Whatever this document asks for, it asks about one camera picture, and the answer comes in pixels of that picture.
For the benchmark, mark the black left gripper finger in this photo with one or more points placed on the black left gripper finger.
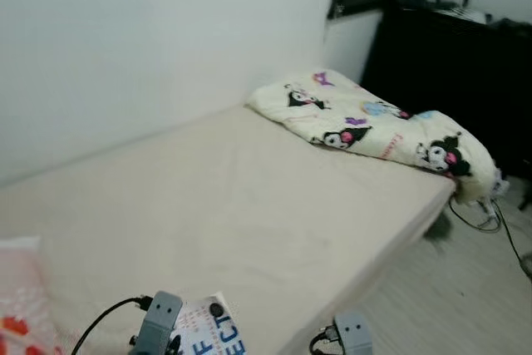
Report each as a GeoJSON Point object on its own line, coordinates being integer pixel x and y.
{"type": "Point", "coordinates": [217, 311]}

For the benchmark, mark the white book blue letters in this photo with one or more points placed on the white book blue letters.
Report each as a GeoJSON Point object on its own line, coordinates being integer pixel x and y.
{"type": "Point", "coordinates": [199, 322]}

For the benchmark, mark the mattress with beige sheet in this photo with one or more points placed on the mattress with beige sheet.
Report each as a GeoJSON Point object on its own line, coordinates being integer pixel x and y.
{"type": "Point", "coordinates": [208, 205]}

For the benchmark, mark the pink patterned pillow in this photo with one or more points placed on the pink patterned pillow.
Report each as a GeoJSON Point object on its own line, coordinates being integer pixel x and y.
{"type": "Point", "coordinates": [21, 305]}

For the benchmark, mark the cream cartoon print blanket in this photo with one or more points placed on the cream cartoon print blanket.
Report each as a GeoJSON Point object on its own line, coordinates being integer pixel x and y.
{"type": "Point", "coordinates": [374, 126]}

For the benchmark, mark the black dresser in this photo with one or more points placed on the black dresser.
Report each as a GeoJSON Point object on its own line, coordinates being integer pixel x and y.
{"type": "Point", "coordinates": [449, 81]}

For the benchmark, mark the light grey left wrist camera mount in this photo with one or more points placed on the light grey left wrist camera mount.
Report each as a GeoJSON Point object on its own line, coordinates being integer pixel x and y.
{"type": "Point", "coordinates": [158, 322]}

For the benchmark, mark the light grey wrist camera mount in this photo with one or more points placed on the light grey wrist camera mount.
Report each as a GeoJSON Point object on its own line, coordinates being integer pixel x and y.
{"type": "Point", "coordinates": [158, 322]}
{"type": "Point", "coordinates": [353, 334]}

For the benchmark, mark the light grey right wrist camera mount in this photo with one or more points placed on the light grey right wrist camera mount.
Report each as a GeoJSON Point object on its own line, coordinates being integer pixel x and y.
{"type": "Point", "coordinates": [353, 334]}

